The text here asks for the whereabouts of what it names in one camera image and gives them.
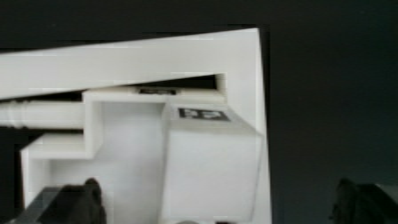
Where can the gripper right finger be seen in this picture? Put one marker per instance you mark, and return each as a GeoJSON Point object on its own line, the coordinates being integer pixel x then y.
{"type": "Point", "coordinates": [367, 203]}

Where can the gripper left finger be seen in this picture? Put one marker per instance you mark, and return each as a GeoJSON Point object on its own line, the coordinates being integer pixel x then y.
{"type": "Point", "coordinates": [68, 205]}

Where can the white chair seat piece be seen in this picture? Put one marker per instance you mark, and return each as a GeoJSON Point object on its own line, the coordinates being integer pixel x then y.
{"type": "Point", "coordinates": [102, 145]}

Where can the white front fence rail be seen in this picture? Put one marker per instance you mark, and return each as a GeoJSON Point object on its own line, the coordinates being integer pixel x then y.
{"type": "Point", "coordinates": [208, 61]}

